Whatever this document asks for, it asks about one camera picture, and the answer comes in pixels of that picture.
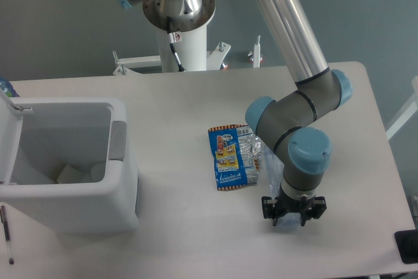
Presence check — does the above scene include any white trash can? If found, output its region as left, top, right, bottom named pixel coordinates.
left=1, top=97, right=139, bottom=233

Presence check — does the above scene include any blue foil snack wrapper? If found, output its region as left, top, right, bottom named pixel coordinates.
left=208, top=124, right=261, bottom=191

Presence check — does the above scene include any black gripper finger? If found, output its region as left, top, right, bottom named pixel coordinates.
left=261, top=196, right=284, bottom=227
left=299, top=195, right=327, bottom=226

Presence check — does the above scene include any white pedestal foot left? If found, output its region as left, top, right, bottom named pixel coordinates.
left=112, top=50, right=162, bottom=76

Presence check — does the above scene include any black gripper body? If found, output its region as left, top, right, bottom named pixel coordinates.
left=276, top=184, right=314, bottom=217

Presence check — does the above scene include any black cable on pedestal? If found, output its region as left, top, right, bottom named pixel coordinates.
left=165, top=16, right=187, bottom=73

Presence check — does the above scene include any blue bottle behind bin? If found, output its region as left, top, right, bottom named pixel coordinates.
left=0, top=76, right=20, bottom=97

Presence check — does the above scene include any white frame bar right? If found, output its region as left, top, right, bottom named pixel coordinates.
left=385, top=76, right=417, bottom=140

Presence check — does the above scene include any black device at edge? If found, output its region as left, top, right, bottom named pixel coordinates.
left=394, top=229, right=417, bottom=265

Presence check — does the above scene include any white pedestal foot right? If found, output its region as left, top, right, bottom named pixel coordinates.
left=248, top=35, right=264, bottom=68

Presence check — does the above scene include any white pedestal foot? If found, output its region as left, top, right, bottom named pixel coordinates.
left=248, top=35, right=264, bottom=68
left=112, top=50, right=162, bottom=76
left=206, top=42, right=231, bottom=71

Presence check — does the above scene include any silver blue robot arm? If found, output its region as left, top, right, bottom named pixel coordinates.
left=118, top=0, right=353, bottom=225

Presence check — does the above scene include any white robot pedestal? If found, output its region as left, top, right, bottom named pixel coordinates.
left=150, top=8, right=215, bottom=73

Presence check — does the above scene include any black white pen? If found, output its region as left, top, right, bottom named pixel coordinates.
left=1, top=205, right=14, bottom=265

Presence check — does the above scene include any crushed clear plastic bottle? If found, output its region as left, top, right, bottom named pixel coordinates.
left=261, top=144, right=300, bottom=232

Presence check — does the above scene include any white pedestal foot middle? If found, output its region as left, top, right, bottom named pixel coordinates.
left=206, top=42, right=231, bottom=71

